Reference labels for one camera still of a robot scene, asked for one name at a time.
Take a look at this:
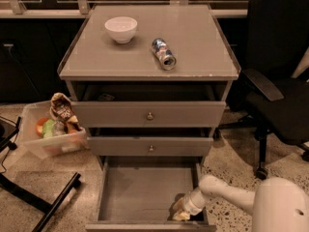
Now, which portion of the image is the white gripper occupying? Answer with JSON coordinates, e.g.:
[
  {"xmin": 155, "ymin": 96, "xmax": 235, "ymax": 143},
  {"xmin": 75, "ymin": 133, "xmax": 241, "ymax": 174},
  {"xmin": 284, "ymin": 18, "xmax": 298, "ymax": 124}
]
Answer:
[{"xmin": 172, "ymin": 188, "xmax": 206, "ymax": 221}]

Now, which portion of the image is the grey bottom drawer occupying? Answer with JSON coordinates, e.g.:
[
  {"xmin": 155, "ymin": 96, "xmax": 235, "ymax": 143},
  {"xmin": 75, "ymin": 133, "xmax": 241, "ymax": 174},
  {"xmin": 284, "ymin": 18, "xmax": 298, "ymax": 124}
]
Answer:
[{"xmin": 86, "ymin": 157, "xmax": 216, "ymax": 232}]

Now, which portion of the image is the grey drawer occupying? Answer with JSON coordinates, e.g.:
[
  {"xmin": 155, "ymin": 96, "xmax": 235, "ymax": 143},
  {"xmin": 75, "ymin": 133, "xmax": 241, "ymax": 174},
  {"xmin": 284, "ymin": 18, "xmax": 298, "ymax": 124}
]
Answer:
[
  {"xmin": 86, "ymin": 157, "xmax": 216, "ymax": 232},
  {"xmin": 72, "ymin": 83, "xmax": 225, "ymax": 128},
  {"xmin": 88, "ymin": 128, "xmax": 213, "ymax": 157}
]

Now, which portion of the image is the grey middle drawer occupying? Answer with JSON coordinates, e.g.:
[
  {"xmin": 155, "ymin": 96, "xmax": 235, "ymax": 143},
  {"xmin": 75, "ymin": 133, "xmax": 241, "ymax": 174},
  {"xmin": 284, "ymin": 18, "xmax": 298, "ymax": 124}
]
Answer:
[{"xmin": 88, "ymin": 128, "xmax": 213, "ymax": 157}]

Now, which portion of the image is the grey drawer cabinet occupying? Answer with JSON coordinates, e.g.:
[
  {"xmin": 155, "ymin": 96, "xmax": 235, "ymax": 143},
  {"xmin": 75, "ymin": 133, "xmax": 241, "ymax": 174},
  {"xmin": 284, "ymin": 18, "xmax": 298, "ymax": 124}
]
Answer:
[{"xmin": 57, "ymin": 4, "xmax": 242, "ymax": 166}]

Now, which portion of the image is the grey top drawer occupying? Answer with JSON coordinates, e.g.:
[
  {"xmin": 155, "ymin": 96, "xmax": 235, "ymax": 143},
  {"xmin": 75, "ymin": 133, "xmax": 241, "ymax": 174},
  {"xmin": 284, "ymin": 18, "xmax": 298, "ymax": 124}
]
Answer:
[{"xmin": 72, "ymin": 83, "xmax": 225, "ymax": 128}]

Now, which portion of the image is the dark item in top drawer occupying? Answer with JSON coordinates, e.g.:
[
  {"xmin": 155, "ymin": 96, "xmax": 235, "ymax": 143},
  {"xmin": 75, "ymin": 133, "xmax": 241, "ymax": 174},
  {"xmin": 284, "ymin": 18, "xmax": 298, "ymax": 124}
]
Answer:
[{"xmin": 98, "ymin": 94, "xmax": 115, "ymax": 102}]

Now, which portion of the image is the clear plastic bin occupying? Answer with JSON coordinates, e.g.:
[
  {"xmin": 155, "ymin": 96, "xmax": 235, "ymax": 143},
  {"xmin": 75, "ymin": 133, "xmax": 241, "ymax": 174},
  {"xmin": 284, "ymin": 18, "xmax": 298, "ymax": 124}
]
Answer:
[{"xmin": 17, "ymin": 101, "xmax": 88, "ymax": 159}]

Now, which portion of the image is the black office chair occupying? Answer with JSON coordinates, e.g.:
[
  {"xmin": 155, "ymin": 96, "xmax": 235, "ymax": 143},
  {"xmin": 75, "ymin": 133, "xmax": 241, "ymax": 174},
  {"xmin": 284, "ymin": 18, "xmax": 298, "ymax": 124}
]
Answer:
[{"xmin": 225, "ymin": 0, "xmax": 309, "ymax": 180}]

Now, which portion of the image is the green apple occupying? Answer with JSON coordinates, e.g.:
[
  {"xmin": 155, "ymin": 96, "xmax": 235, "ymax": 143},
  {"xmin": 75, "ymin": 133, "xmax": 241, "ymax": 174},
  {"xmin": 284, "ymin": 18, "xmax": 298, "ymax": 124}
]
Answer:
[{"xmin": 42, "ymin": 119, "xmax": 55, "ymax": 138}]

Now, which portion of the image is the brown chip bag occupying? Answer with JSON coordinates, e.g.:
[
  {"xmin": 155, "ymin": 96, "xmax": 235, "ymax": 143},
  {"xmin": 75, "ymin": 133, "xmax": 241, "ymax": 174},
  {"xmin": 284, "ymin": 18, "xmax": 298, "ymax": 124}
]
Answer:
[{"xmin": 49, "ymin": 93, "xmax": 81, "ymax": 131}]

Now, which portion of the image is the blue silver soda can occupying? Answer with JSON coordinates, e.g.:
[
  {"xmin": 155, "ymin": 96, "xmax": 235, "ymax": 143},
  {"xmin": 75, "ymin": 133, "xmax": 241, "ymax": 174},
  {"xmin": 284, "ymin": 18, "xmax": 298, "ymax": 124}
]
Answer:
[{"xmin": 152, "ymin": 38, "xmax": 177, "ymax": 71}]

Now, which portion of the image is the orange fruit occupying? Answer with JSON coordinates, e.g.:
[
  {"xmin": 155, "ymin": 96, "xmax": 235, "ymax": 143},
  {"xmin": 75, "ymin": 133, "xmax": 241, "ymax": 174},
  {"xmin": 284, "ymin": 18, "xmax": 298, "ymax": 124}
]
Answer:
[{"xmin": 36, "ymin": 117, "xmax": 49, "ymax": 137}]

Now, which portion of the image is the black metal stand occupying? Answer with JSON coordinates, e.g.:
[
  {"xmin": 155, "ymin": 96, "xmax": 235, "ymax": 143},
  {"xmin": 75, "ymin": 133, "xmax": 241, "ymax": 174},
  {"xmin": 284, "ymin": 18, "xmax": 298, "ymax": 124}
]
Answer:
[{"xmin": 0, "ymin": 117, "xmax": 81, "ymax": 232}]

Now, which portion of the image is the white ceramic bowl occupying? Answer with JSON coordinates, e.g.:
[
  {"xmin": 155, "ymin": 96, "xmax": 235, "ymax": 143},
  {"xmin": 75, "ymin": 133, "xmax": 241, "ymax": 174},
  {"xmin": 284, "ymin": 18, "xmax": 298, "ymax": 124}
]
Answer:
[{"xmin": 104, "ymin": 16, "xmax": 138, "ymax": 44}]

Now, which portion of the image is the black cable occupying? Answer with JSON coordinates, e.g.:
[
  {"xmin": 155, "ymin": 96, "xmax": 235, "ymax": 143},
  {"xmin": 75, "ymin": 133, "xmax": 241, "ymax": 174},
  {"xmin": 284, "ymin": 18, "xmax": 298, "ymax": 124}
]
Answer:
[{"xmin": 0, "ymin": 115, "xmax": 21, "ymax": 174}]

